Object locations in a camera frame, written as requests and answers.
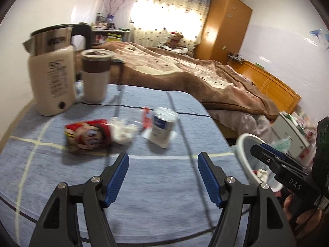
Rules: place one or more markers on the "white trash bin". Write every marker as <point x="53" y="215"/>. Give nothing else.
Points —
<point x="246" y="154"/>

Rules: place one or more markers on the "beige mug with brown band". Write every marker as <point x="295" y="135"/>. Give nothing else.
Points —
<point x="95" y="85"/>

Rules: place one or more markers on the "wooden wardrobe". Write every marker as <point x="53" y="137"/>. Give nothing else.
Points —
<point x="223" y="28"/>

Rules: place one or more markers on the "beige steel electric kettle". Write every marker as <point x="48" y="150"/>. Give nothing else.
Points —
<point x="51" y="87"/>

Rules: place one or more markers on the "white blue packet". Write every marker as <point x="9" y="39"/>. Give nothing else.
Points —
<point x="79" y="90"/>

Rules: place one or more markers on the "small metal rack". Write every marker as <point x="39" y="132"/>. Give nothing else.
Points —
<point x="236" y="58"/>

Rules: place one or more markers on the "red white wrapper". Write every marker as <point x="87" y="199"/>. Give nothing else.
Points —
<point x="147" y="118"/>

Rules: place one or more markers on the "pink bed sheet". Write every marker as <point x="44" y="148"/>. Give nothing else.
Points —
<point x="244" y="126"/>

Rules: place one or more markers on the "cluttered white desk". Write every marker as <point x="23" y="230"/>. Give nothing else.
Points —
<point x="110" y="34"/>

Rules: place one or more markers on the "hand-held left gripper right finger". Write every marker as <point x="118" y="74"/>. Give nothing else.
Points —
<point x="209" y="180"/>

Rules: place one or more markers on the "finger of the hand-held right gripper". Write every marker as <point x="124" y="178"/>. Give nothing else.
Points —
<point x="267" y="160"/>
<point x="277" y="153"/>

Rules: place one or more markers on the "crumpled white tissue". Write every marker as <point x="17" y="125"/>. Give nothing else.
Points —
<point x="123" y="131"/>

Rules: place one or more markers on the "bed with brown blanket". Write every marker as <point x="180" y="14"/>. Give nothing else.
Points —
<point x="192" y="82"/>

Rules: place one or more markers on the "person's right hand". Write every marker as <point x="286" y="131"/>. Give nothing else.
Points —
<point x="308" y="221"/>

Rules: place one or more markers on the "wooden bed headboard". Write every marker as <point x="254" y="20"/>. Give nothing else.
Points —
<point x="272" y="85"/>

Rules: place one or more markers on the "red snack packet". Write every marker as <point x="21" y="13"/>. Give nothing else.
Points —
<point x="87" y="135"/>

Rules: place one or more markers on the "white nightstand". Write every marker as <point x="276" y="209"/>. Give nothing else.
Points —
<point x="295" y="136"/>

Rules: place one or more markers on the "purple wall decoration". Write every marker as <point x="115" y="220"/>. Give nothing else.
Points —
<point x="115" y="6"/>

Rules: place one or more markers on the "white paper cup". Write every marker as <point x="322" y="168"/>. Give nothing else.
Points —
<point x="162" y="127"/>

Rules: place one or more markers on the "brown teddy bear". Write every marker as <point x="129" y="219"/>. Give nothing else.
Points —
<point x="177" y="42"/>

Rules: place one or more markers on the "dotted window curtain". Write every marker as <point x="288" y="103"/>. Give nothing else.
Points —
<point x="169" y="10"/>

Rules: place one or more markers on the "green plastic bag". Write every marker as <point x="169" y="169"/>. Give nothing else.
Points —
<point x="282" y="144"/>

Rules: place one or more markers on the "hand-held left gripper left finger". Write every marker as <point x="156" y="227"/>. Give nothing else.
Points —
<point x="117" y="180"/>

